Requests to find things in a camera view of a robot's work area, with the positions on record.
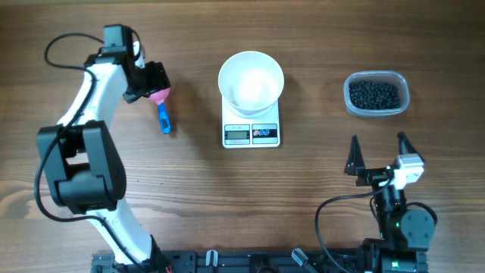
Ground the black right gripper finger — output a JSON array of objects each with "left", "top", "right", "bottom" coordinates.
[
  {"left": 344, "top": 135, "right": 365, "bottom": 175},
  {"left": 396, "top": 132, "right": 424, "bottom": 162}
]

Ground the pink scoop blue handle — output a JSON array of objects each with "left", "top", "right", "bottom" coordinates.
[{"left": 149, "top": 87, "right": 171, "bottom": 134}]

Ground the white bowl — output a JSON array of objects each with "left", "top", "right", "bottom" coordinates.
[{"left": 217, "top": 51, "right": 285, "bottom": 116}]

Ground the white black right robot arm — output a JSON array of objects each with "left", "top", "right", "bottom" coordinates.
[{"left": 344, "top": 132, "right": 437, "bottom": 272}]

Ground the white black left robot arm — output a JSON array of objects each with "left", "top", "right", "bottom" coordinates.
[{"left": 34, "top": 53, "right": 171, "bottom": 272}]

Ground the white digital kitchen scale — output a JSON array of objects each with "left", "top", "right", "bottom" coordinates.
[{"left": 221, "top": 99, "right": 280, "bottom": 149}]

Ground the clear container of black beans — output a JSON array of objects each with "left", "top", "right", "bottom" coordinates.
[{"left": 343, "top": 71, "right": 411, "bottom": 117}]

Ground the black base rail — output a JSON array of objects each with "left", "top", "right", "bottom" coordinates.
[{"left": 90, "top": 248, "right": 429, "bottom": 273}]

